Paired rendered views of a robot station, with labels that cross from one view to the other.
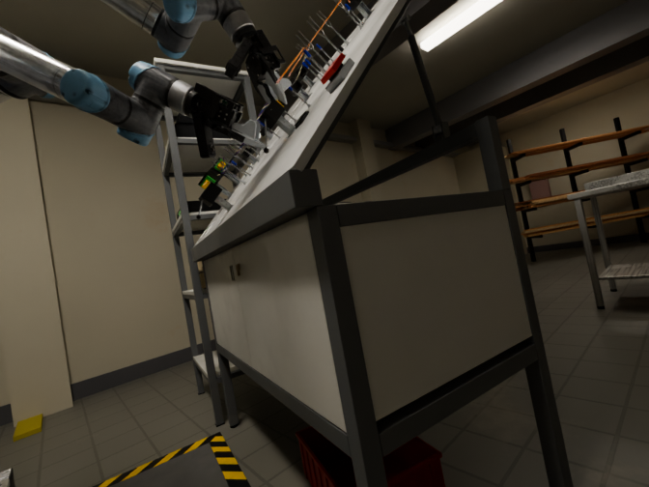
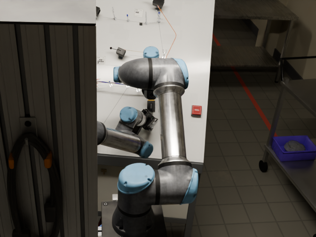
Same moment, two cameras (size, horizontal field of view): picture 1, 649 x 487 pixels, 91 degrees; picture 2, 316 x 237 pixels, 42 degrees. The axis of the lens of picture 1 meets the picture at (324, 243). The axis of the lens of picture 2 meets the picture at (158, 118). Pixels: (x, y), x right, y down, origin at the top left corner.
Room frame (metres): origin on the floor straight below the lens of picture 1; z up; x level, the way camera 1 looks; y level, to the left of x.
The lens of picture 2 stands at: (-0.17, 1.69, 2.27)
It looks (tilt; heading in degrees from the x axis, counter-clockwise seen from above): 33 degrees down; 301
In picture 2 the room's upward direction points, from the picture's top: 5 degrees clockwise
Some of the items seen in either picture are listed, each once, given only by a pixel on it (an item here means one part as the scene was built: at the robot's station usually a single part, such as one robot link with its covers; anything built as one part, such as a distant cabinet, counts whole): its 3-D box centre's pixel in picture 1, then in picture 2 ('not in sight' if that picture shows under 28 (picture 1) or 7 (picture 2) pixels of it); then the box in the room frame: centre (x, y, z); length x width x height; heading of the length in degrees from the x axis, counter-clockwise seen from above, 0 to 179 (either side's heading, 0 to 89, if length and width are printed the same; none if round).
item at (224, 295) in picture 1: (225, 303); not in sight; (1.28, 0.44, 0.60); 0.55 x 0.02 x 0.39; 31
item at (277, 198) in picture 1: (225, 238); (95, 156); (1.03, 0.31, 0.83); 1.18 x 0.05 x 0.06; 31
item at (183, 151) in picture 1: (222, 240); not in sight; (1.94, 0.61, 0.92); 0.61 x 0.50 x 1.85; 31
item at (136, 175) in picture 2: not in sight; (137, 186); (0.40, 0.82, 1.33); 0.13 x 0.12 x 0.14; 41
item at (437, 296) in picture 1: (322, 287); not in sight; (1.20, 0.04, 0.60); 1.17 x 0.58 x 0.40; 31
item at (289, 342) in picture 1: (273, 311); (143, 190); (0.81, 0.16, 0.60); 0.55 x 0.03 x 0.39; 31
